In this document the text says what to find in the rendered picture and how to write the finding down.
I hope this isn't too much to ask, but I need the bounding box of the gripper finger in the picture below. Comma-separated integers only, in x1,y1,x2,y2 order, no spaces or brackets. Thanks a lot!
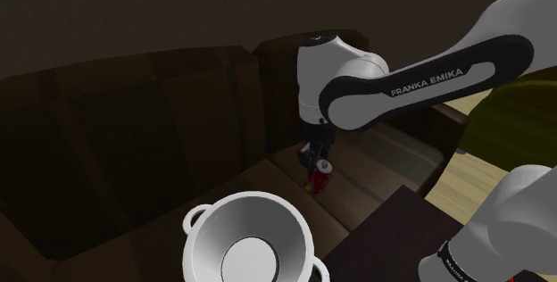
298,141,323,170

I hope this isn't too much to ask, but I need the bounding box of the red soda can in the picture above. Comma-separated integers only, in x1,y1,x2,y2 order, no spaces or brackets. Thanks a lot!
305,159,334,196

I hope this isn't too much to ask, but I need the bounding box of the dark brown leather sofa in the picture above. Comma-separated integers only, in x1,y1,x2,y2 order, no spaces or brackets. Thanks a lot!
0,29,470,282

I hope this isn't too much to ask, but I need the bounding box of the green round rug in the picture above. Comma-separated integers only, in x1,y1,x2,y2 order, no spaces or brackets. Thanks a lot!
458,70,557,173

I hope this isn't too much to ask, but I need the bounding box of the white two-handled pot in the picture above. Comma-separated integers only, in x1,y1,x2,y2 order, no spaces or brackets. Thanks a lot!
181,190,331,282

